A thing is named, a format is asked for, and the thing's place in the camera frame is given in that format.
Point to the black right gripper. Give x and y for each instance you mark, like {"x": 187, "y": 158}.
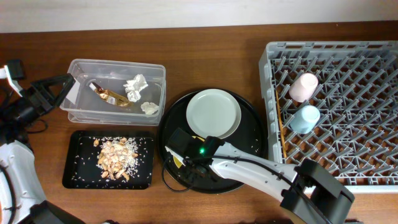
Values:
{"x": 195, "y": 178}

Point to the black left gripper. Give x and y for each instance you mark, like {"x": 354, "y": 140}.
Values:
{"x": 40, "y": 102}

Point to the gold snack wrapper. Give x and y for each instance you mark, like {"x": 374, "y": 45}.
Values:
{"x": 109, "y": 96}

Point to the light grey plate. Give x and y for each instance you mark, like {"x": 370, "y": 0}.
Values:
{"x": 213, "y": 112}

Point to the large white tissue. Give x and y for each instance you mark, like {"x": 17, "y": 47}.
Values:
{"x": 134, "y": 87}

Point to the small white tissue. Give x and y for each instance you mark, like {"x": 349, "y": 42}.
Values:
{"x": 149, "y": 108}

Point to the food scraps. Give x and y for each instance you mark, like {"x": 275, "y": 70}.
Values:
{"x": 117, "y": 158}

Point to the wooden chopstick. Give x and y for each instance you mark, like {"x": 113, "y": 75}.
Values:
{"x": 280, "y": 125}

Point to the blue cup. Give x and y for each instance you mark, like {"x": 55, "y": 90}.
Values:
{"x": 305, "y": 119}

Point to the pink cup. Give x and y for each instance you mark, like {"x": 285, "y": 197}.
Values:
{"x": 303, "y": 88}

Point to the yellow bowl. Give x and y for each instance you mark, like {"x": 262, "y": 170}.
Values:
{"x": 177, "y": 162}

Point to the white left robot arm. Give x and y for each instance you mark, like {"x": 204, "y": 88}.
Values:
{"x": 22, "y": 196}

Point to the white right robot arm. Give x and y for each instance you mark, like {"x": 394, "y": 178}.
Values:
{"x": 308, "y": 193}

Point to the clear plastic waste bin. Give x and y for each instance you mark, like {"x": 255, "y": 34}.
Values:
{"x": 85, "y": 106}

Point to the grey dishwasher rack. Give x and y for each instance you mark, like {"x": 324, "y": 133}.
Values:
{"x": 355, "y": 138}

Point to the round black serving tray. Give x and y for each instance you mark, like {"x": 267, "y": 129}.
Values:
{"x": 250, "y": 137}

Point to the black rectangular tray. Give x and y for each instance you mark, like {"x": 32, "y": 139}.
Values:
{"x": 82, "y": 170}

